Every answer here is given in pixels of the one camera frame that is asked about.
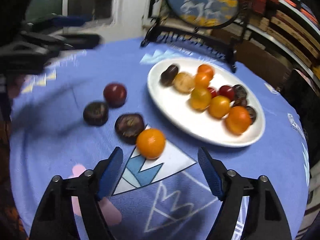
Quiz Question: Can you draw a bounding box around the dark chestnut on plate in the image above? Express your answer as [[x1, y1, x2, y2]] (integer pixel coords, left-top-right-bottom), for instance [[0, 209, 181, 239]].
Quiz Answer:
[[160, 64, 179, 86]]

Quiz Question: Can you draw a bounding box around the small yellow fruit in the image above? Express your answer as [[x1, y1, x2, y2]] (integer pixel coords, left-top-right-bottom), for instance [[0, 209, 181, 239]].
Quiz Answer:
[[208, 95, 231, 119]]

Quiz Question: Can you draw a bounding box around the window with white frame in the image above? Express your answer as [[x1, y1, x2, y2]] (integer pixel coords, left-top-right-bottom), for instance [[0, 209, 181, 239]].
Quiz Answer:
[[25, 0, 119, 27]]

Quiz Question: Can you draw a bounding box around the small red tomato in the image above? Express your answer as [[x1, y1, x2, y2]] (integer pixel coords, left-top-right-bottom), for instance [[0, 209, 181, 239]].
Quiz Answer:
[[207, 87, 218, 99]]

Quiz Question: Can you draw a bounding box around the pale peeled chestnut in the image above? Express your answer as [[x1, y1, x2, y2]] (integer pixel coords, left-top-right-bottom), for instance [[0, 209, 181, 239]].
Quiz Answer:
[[173, 72, 195, 94]]

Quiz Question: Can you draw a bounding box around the round deer art screen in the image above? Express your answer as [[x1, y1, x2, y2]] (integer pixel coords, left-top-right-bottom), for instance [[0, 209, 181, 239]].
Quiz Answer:
[[140, 0, 240, 73]]

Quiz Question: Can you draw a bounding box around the dark chestnut plate right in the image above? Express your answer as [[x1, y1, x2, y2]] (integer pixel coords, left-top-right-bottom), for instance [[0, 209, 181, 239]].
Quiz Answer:
[[232, 84, 247, 100]]

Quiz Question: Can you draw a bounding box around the dark brown water chestnut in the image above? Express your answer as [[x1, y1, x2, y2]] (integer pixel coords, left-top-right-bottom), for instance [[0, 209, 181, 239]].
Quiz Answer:
[[232, 98, 248, 107]]

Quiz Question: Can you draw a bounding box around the black chair back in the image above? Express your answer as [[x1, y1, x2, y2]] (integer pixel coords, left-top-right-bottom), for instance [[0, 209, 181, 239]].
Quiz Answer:
[[288, 69, 319, 139]]

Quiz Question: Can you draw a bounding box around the shelf with stacked boxes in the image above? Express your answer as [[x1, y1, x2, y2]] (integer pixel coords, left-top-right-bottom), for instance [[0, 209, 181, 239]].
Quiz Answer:
[[235, 0, 320, 81]]

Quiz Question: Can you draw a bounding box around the orange tangerine plate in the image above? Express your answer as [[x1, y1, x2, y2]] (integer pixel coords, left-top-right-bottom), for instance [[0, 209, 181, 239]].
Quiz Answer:
[[225, 106, 251, 135], [197, 63, 215, 80]]

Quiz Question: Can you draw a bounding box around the orange tangerine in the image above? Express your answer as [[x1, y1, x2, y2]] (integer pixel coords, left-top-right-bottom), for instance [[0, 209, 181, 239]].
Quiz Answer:
[[136, 128, 166, 159]]

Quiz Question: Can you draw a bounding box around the yellow fruit on plate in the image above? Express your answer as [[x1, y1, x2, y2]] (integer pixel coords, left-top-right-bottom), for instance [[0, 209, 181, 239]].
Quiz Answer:
[[194, 72, 210, 88]]

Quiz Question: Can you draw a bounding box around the orange tangerine plate top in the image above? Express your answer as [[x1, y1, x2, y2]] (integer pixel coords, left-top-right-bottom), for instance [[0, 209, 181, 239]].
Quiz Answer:
[[197, 63, 215, 80]]

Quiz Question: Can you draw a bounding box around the large yellow orange fruit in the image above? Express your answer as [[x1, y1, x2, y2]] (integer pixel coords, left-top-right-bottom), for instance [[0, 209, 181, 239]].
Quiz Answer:
[[190, 87, 212, 111]]

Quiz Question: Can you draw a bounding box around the dark red plum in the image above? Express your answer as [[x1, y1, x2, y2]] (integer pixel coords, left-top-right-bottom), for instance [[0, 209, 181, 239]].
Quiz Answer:
[[219, 85, 235, 102], [103, 83, 127, 108]]

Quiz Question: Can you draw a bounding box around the orange tangerine plate right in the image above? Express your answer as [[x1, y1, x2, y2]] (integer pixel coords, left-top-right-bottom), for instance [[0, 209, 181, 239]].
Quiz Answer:
[[225, 106, 251, 135]]

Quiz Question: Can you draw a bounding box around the blue patterned tablecloth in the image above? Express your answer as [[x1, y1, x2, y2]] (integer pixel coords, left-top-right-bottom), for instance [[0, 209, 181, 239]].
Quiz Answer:
[[10, 39, 309, 239]]

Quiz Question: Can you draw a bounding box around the white oval plate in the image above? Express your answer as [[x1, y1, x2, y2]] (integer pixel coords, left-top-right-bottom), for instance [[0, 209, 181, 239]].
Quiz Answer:
[[147, 57, 266, 147]]

